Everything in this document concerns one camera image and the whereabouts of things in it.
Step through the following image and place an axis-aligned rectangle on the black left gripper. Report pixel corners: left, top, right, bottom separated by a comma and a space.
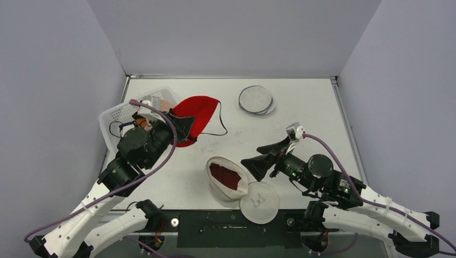
144, 110, 196, 169

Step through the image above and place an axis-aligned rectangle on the red bra black trim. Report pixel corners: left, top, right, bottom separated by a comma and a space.
173, 96, 222, 148

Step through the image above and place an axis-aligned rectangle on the white mesh bag beige trim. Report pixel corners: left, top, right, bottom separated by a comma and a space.
205, 156, 280, 225

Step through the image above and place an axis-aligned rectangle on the beige lace bra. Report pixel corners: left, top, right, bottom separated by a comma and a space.
159, 99, 175, 112

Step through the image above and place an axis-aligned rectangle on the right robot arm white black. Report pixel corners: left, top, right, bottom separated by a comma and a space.
241, 139, 440, 257

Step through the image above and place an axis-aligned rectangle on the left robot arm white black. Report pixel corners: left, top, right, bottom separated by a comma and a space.
28, 110, 197, 257

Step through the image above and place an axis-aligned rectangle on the dark red bra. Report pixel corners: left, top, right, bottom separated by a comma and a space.
209, 163, 241, 190

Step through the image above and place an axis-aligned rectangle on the white perforated plastic basket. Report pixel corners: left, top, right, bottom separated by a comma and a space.
98, 87, 180, 153

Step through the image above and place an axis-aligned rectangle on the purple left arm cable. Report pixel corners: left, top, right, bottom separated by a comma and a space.
23, 99, 179, 258

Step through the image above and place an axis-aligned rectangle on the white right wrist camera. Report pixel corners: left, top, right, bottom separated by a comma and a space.
286, 122, 305, 142

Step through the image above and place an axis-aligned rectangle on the aluminium front frame rail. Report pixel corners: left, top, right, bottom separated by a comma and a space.
73, 210, 395, 236

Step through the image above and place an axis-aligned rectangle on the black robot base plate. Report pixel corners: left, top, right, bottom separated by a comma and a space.
139, 209, 327, 249

